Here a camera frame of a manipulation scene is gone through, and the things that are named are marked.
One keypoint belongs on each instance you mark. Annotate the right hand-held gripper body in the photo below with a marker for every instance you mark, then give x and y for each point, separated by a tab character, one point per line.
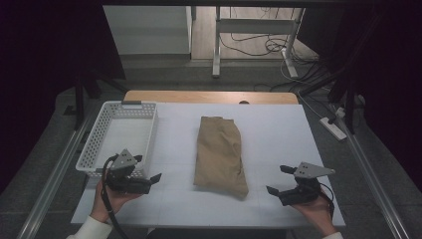
308	171

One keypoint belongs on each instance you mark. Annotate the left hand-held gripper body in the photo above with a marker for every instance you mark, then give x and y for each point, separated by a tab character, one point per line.
123	161

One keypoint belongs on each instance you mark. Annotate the white perforated plastic basket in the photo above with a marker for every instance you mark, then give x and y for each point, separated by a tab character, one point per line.
122	132

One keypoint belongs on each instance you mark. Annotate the tan pants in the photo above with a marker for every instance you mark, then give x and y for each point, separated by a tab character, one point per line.
219	152

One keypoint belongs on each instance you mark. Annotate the person's right hand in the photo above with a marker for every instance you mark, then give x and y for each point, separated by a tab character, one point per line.
318	212

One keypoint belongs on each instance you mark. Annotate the person's left hand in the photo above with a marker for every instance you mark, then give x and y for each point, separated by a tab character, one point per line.
111	202

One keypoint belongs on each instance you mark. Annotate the white table cover board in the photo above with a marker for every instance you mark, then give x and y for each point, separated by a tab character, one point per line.
275	139

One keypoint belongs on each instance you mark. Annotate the white power strip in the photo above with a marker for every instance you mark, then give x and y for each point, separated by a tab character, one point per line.
333	130

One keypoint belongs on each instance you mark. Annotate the black stand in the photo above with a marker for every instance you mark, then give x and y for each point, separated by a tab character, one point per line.
79	99
349	109

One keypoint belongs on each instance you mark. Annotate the wooden table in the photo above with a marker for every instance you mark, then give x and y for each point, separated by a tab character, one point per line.
199	97

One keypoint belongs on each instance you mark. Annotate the white cabinet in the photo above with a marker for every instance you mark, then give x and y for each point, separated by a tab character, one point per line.
149	30

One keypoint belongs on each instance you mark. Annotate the metal rail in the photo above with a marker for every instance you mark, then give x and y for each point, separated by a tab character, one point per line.
375	186
53	179

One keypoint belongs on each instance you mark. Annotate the white metal desk frame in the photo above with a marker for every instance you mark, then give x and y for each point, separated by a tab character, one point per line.
255	25

